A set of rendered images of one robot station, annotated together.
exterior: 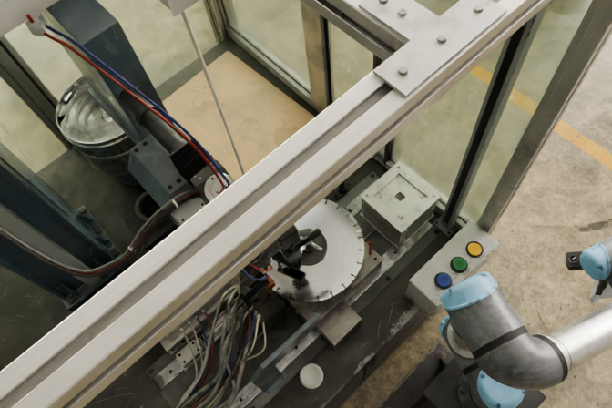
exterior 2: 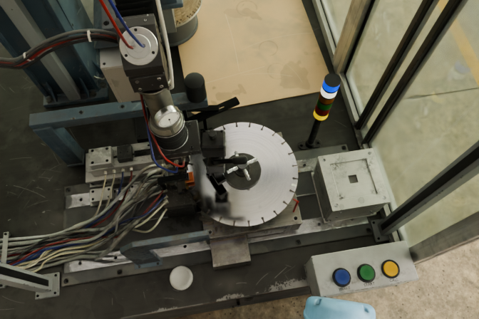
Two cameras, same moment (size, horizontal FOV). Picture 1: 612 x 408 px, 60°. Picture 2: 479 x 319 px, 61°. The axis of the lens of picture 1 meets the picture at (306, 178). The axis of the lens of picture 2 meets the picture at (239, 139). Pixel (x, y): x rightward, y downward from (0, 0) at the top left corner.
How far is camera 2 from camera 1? 0.41 m
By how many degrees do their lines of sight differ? 12
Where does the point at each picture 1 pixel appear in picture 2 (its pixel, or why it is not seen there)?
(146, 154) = not seen: outside the picture
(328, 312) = (226, 236)
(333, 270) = (249, 204)
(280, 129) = (291, 64)
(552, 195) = not seen: outside the picture
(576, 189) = not seen: outside the picture
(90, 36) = not seen: outside the picture
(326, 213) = (276, 152)
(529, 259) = (443, 303)
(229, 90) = (271, 10)
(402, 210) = (346, 192)
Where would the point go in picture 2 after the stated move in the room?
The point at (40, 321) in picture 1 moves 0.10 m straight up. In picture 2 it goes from (21, 102) to (8, 87)
